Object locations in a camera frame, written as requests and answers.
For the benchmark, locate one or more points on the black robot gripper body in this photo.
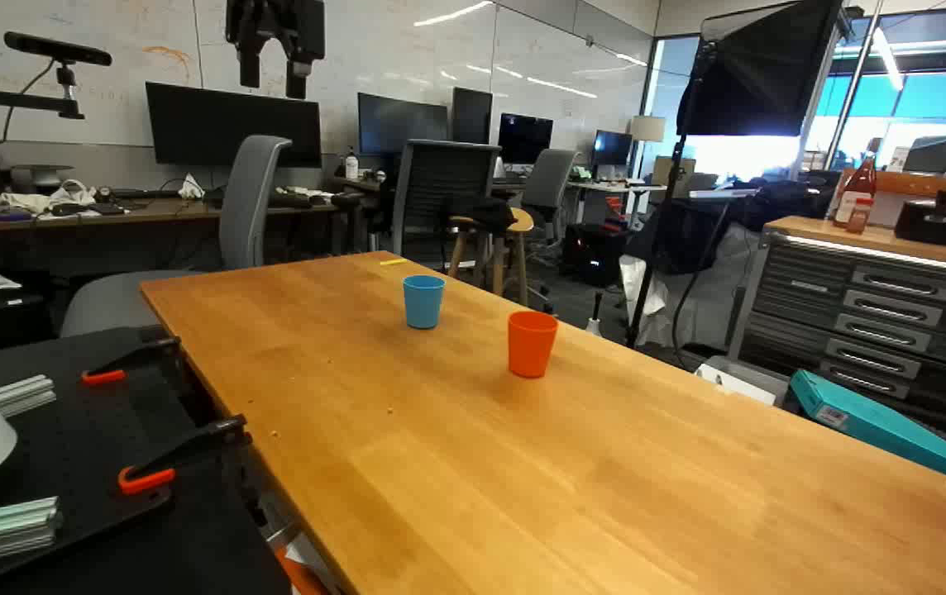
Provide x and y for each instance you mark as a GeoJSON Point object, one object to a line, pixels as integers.
{"type": "Point", "coordinates": [277, 23]}

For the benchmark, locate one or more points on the blue plastic cup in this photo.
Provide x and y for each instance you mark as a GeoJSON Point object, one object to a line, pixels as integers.
{"type": "Point", "coordinates": [425, 303]}

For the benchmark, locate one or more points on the orange plastic cup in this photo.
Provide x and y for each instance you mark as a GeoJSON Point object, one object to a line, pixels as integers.
{"type": "Point", "coordinates": [530, 344]}

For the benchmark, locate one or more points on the large black wide monitor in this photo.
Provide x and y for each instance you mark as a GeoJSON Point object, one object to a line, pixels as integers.
{"type": "Point", "coordinates": [231, 123]}

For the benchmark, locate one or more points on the small white bottle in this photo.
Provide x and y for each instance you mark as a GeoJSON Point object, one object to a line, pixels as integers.
{"type": "Point", "coordinates": [351, 166]}

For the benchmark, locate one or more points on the black desktop monitor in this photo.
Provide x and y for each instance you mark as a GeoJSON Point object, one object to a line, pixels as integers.
{"type": "Point", "coordinates": [401, 121]}

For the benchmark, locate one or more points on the narrow black monitor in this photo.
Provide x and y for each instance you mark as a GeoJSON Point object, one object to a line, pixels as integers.
{"type": "Point", "coordinates": [472, 112]}

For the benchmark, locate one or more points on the small black monitor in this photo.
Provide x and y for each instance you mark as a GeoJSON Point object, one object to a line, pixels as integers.
{"type": "Point", "coordinates": [525, 137]}

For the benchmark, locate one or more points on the brown wooden desk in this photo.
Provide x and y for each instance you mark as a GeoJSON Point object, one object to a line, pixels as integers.
{"type": "Point", "coordinates": [78, 225]}

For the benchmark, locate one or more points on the wooden stool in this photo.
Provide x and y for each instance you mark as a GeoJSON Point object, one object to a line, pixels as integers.
{"type": "Point", "coordinates": [499, 236]}

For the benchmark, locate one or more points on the grey mesh office chair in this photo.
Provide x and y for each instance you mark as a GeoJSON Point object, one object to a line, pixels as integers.
{"type": "Point", "coordinates": [548, 184]}

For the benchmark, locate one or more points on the monitor with blue screen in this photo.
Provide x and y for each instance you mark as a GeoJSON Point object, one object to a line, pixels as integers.
{"type": "Point", "coordinates": [613, 145]}

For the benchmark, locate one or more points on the black light stand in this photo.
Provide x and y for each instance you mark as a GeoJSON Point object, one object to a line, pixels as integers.
{"type": "Point", "coordinates": [657, 236]}

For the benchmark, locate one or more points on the short aluminium extrusion piece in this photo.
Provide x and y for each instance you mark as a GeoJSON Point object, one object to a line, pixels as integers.
{"type": "Point", "coordinates": [20, 395]}

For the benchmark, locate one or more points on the black mounting board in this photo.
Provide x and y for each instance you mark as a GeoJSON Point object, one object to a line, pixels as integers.
{"type": "Point", "coordinates": [88, 463]}

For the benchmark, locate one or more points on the black softbox light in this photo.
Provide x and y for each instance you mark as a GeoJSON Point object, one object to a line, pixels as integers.
{"type": "Point", "coordinates": [757, 69]}

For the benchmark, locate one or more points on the white box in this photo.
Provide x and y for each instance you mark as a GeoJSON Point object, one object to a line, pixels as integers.
{"type": "Point", "coordinates": [739, 381]}

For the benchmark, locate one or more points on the red bottle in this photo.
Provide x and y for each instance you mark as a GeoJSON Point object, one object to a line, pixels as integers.
{"type": "Point", "coordinates": [853, 200]}

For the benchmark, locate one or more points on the grey drawer cabinet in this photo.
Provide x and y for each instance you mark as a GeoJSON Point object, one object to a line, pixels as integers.
{"type": "Point", "coordinates": [890, 317]}

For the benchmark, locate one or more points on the teal plastic case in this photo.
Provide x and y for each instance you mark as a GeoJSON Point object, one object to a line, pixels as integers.
{"type": "Point", "coordinates": [890, 432]}

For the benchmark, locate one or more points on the black stereo camera bar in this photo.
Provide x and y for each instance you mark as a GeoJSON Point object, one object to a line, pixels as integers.
{"type": "Point", "coordinates": [56, 46]}

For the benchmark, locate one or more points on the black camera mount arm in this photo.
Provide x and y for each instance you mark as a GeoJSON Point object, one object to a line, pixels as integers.
{"type": "Point", "coordinates": [10, 101]}

